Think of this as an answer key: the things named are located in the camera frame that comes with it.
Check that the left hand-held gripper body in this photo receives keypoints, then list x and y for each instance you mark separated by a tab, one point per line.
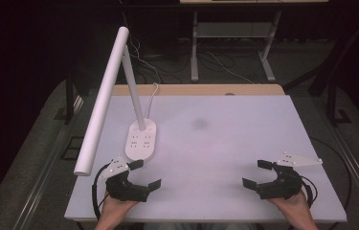
126	188

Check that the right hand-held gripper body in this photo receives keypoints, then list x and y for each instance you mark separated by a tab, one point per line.
282	185

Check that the white desk lamp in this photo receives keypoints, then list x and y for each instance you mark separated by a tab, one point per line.
103	96

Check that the person's right hand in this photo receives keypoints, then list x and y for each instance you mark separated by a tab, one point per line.
293	209

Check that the person's left hand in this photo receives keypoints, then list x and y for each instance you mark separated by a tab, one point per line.
113	212

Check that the white table mat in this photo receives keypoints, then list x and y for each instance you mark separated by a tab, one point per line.
218	140

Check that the black metal stand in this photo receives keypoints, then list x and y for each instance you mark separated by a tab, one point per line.
332	96
69	96

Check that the grey metal table frame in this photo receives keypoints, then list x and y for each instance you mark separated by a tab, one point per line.
231	30

